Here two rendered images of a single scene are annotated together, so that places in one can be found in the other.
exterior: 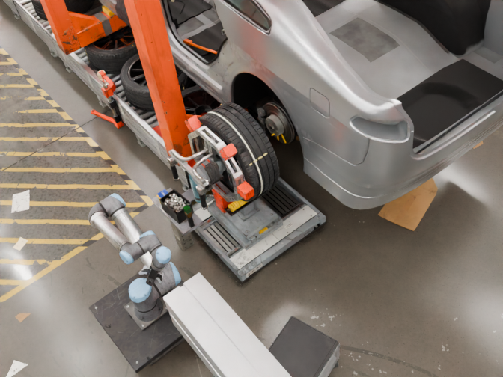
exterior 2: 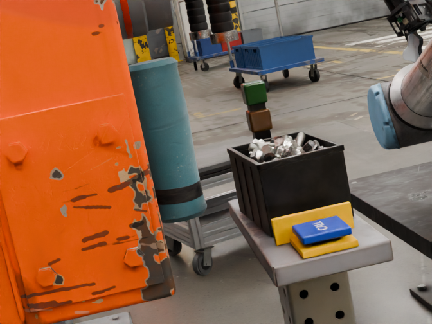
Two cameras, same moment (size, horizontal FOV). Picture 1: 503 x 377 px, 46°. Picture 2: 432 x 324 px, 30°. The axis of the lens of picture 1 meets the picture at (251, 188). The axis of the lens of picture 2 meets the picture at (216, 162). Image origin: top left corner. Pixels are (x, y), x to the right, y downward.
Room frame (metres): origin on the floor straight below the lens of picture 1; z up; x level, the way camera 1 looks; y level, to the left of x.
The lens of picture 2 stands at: (3.93, 1.02, 0.81)
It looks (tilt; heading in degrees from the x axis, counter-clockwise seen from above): 11 degrees down; 207
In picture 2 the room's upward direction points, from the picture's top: 11 degrees counter-clockwise
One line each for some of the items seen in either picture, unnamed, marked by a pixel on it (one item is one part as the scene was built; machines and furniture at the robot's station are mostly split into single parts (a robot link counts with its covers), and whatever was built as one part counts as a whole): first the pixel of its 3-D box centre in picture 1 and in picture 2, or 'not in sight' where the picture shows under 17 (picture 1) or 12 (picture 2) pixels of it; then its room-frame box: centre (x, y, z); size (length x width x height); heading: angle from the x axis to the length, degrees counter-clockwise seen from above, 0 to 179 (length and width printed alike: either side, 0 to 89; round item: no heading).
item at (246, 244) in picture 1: (244, 215); not in sight; (2.87, 0.08, 0.13); 0.50 x 0.36 x 0.10; 32
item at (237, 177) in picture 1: (216, 164); not in sight; (2.75, 0.21, 0.85); 0.54 x 0.07 x 0.54; 32
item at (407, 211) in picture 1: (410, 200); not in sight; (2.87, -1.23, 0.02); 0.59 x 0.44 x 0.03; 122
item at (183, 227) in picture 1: (177, 211); (298, 225); (2.75, 0.56, 0.44); 0.43 x 0.17 x 0.03; 32
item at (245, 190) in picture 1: (245, 191); not in sight; (2.49, 0.04, 0.85); 0.09 x 0.08 x 0.07; 32
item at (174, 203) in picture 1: (176, 206); (287, 176); (2.73, 0.55, 0.52); 0.20 x 0.14 x 0.13; 37
